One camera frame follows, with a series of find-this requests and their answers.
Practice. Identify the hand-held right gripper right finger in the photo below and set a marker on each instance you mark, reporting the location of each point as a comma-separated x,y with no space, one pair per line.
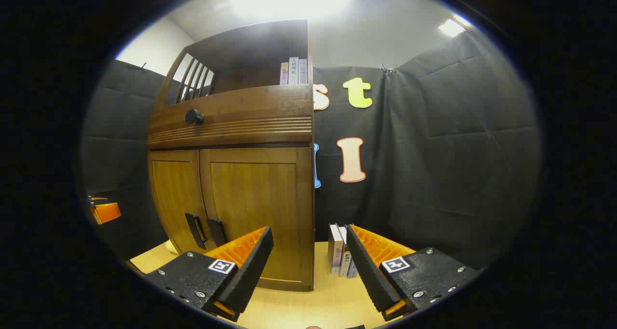
368,271

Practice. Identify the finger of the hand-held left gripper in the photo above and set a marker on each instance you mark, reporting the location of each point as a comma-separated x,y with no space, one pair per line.
106,212

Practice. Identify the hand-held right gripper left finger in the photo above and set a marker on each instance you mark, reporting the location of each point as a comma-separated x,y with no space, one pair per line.
253,271

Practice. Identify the wooden shoe cabinet door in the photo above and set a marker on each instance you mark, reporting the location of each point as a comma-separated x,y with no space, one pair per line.
173,194
260,199

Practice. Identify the wooden double-door shoe cabinet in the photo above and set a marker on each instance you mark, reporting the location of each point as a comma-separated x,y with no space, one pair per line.
250,117

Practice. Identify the blue grey book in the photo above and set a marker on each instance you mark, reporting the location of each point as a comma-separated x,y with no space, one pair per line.
352,269

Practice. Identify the white black print book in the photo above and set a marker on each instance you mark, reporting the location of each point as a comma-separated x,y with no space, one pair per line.
345,261

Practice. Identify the white pink cover book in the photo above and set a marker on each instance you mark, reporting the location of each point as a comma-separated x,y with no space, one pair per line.
335,247

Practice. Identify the black round drawer knob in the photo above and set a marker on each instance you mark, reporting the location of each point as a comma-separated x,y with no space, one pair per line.
194,116

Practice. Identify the black backdrop cloth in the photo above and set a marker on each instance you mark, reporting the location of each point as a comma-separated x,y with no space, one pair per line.
458,151

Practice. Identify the pink spine book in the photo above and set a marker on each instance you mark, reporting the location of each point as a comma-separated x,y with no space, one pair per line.
284,73

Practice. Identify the grey spine book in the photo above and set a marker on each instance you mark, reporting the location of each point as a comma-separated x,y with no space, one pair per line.
302,71

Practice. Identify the small ceiling light panel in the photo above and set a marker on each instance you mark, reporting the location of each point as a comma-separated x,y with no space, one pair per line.
452,27

